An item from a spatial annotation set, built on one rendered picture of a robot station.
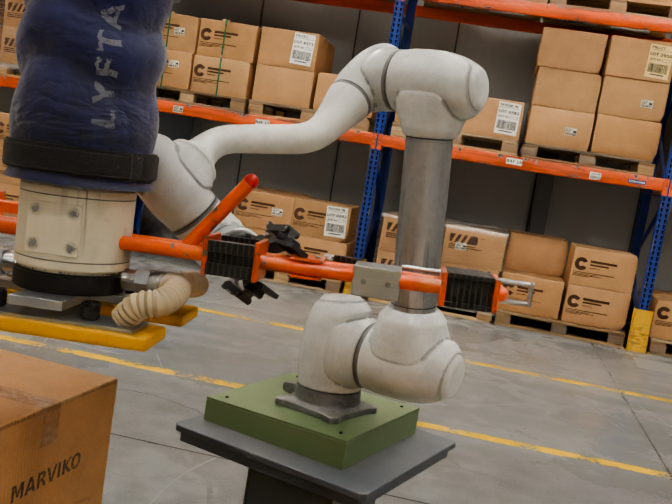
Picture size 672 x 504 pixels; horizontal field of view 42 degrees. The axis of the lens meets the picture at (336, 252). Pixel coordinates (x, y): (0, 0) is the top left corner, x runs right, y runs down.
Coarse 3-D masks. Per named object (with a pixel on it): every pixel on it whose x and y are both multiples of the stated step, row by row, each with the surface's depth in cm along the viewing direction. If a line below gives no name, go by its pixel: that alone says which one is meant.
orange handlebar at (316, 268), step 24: (0, 216) 135; (120, 240) 129; (144, 240) 129; (168, 240) 133; (264, 264) 128; (288, 264) 127; (312, 264) 127; (336, 264) 131; (408, 288) 126; (432, 288) 126; (504, 288) 127
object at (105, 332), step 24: (0, 288) 125; (0, 312) 122; (24, 312) 123; (48, 312) 125; (72, 312) 127; (96, 312) 123; (48, 336) 120; (72, 336) 119; (96, 336) 119; (120, 336) 119; (144, 336) 120
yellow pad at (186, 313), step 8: (8, 288) 141; (104, 304) 139; (112, 304) 139; (184, 304) 147; (104, 312) 138; (176, 312) 139; (184, 312) 140; (192, 312) 143; (144, 320) 138; (152, 320) 138; (160, 320) 138; (168, 320) 138; (176, 320) 137; (184, 320) 138
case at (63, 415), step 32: (0, 352) 162; (0, 384) 145; (32, 384) 147; (64, 384) 150; (96, 384) 153; (0, 416) 130; (32, 416) 134; (64, 416) 143; (96, 416) 153; (0, 448) 127; (32, 448) 135; (64, 448) 145; (96, 448) 155; (0, 480) 129; (32, 480) 137; (64, 480) 147; (96, 480) 158
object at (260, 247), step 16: (208, 240) 126; (224, 240) 135; (240, 240) 135; (256, 240) 135; (208, 256) 127; (224, 256) 127; (240, 256) 127; (256, 256) 127; (208, 272) 127; (224, 272) 126; (240, 272) 126; (256, 272) 127
